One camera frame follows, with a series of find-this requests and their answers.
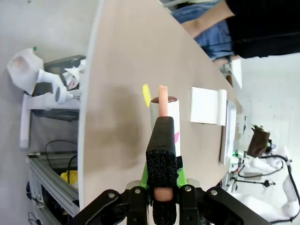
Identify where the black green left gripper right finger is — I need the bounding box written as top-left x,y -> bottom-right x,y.
174,156 -> 270,225

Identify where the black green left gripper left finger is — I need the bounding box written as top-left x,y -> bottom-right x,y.
69,161 -> 153,225

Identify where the person's bare forearm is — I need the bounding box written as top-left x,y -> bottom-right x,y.
181,2 -> 236,39

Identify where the yellow plastic object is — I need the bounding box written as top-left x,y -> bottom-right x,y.
60,170 -> 79,189

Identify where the white framed board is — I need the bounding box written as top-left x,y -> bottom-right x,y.
219,100 -> 237,165

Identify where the white paper sheet stack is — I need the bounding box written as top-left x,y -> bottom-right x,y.
189,86 -> 227,127

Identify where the yellow paper scrap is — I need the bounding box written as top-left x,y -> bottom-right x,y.
142,83 -> 151,108

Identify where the white pipe stand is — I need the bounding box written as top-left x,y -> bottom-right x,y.
19,69 -> 83,150

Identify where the crumpled white paper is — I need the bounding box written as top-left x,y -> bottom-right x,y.
61,59 -> 87,90

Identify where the dark waste bin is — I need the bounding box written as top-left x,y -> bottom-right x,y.
31,54 -> 86,122

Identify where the white plastic bag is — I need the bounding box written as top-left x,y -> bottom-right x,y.
6,47 -> 45,94

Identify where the person in black shirt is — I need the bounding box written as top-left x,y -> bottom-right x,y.
172,0 -> 300,61

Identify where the aluminium profile frame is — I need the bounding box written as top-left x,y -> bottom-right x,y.
26,151 -> 80,218

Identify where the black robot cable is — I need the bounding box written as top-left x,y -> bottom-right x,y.
232,153 -> 296,202

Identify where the thin black cable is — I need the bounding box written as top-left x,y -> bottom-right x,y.
45,140 -> 78,183

